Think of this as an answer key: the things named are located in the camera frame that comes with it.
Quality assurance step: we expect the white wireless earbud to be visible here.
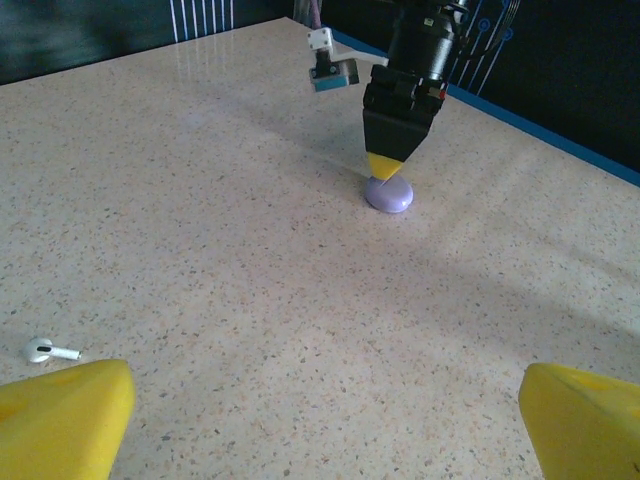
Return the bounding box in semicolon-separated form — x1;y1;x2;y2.
20;337;82;364

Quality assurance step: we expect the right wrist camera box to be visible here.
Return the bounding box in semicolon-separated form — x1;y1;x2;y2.
306;27;390;95

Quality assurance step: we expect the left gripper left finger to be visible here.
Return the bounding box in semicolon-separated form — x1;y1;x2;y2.
0;358;138;480

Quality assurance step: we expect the purple earbud charging case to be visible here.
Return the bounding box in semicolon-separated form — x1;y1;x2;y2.
364;174;415;216

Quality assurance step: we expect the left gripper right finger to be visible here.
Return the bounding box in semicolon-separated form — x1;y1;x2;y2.
517;362;640;480

